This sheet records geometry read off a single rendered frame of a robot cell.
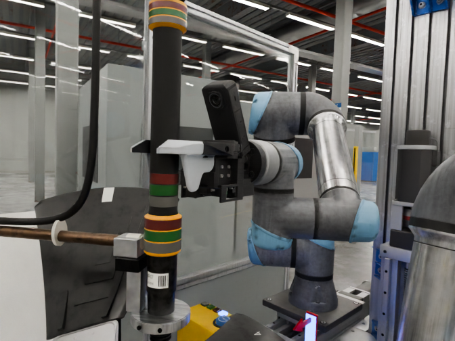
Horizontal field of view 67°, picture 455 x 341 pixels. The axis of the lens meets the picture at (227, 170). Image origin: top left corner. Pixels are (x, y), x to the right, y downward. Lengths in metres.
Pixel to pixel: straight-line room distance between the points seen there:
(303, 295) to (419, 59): 0.75
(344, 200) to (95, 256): 0.42
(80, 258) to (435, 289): 0.50
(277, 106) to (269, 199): 0.36
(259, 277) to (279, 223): 1.16
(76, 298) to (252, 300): 1.33
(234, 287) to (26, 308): 1.07
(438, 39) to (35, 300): 1.13
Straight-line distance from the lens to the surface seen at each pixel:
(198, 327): 0.93
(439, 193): 0.56
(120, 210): 0.57
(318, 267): 1.08
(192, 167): 0.40
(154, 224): 0.40
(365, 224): 0.63
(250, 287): 1.72
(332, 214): 0.62
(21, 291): 0.73
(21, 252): 0.76
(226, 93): 0.47
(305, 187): 4.89
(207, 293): 1.52
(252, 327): 0.68
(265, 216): 0.61
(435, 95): 1.11
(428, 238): 0.58
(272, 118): 0.90
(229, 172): 0.47
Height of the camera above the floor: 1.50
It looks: 3 degrees down
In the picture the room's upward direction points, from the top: 2 degrees clockwise
